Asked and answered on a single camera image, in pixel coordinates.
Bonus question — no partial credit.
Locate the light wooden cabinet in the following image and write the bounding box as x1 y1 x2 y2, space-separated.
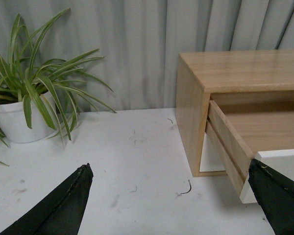
175 50 294 177

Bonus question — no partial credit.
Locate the white plant pot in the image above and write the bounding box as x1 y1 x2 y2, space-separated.
0 102 54 143

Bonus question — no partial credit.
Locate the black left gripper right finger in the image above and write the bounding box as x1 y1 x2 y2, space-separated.
248 159 294 235

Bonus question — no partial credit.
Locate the small bent wire piece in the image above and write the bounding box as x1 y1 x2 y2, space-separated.
175 180 193 197

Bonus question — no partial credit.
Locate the grey curtain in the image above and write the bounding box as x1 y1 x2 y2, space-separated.
0 0 294 110

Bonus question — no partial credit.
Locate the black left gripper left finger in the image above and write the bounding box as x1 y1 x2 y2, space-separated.
0 164 94 235

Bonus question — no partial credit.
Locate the wooden drawer white front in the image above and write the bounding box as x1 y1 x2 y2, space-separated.
206 97 294 204

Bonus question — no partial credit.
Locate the green spider plant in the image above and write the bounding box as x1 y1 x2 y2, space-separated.
0 7 117 166

